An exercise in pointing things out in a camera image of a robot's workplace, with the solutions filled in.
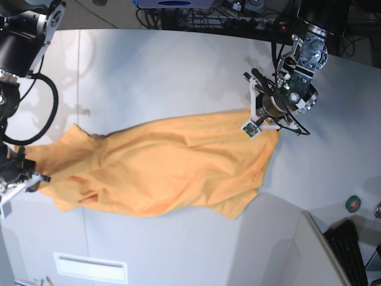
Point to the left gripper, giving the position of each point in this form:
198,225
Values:
269,104

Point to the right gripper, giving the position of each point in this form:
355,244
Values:
15,168

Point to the orange t-shirt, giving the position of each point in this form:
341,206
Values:
158,167

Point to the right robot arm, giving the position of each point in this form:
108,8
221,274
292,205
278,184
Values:
27,29

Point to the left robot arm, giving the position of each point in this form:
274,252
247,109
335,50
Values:
295,69

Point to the green tape roll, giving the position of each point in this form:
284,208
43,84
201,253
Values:
353,204

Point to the white table slot plate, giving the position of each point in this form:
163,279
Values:
92,269

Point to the white partition panel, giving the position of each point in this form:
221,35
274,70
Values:
280,244

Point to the black keyboard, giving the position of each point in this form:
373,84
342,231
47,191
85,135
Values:
343,240

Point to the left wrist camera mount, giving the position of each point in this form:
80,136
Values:
254,130

